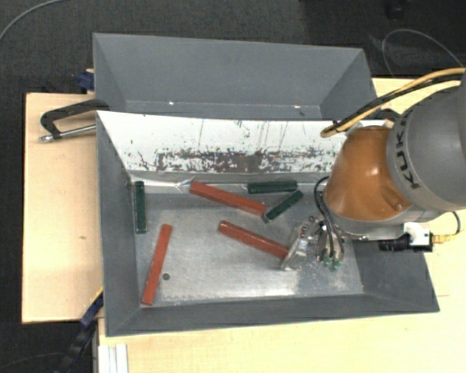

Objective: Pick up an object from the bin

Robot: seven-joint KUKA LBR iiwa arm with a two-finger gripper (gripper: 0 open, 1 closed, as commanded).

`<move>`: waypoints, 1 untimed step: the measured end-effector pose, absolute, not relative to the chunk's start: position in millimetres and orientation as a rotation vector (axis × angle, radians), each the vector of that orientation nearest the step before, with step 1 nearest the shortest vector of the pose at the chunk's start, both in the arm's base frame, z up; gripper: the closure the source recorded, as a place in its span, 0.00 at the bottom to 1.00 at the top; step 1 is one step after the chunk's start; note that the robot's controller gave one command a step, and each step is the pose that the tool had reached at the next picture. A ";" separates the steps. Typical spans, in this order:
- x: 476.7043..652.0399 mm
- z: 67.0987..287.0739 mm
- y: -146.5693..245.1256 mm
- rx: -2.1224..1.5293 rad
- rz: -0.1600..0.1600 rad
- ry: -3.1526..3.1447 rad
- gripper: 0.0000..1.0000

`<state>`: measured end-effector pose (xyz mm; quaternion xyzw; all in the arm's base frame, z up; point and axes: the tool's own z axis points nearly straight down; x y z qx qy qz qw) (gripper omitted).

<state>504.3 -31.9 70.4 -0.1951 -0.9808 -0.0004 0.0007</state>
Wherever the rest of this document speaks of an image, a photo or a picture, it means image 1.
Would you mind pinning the dark green flat block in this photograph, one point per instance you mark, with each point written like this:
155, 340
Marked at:
140, 208
283, 206
272, 187

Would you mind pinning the pale wood board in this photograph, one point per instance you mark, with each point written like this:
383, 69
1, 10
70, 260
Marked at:
60, 216

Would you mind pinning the grey metal bin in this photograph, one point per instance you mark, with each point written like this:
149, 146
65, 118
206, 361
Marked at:
225, 76

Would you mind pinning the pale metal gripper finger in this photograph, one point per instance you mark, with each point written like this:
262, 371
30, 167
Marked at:
300, 246
292, 263

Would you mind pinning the red-brown flat block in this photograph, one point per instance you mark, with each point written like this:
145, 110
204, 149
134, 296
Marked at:
252, 239
227, 198
157, 264

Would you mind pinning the black cylinder on white bracket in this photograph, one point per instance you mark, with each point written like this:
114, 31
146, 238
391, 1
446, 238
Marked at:
416, 236

